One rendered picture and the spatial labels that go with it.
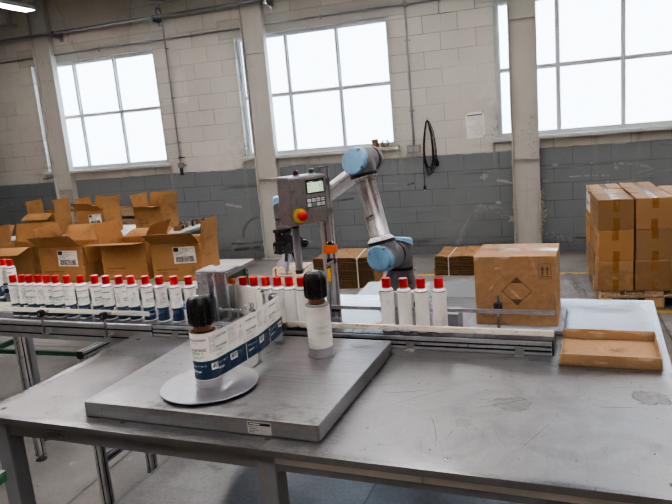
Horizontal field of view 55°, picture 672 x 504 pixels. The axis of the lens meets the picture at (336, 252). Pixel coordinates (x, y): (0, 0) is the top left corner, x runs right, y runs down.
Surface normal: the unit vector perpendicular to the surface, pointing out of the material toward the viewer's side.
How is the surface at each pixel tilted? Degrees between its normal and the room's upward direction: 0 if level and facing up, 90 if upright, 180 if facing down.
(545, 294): 90
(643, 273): 90
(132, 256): 90
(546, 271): 90
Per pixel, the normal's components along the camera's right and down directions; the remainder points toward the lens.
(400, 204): -0.30, 0.21
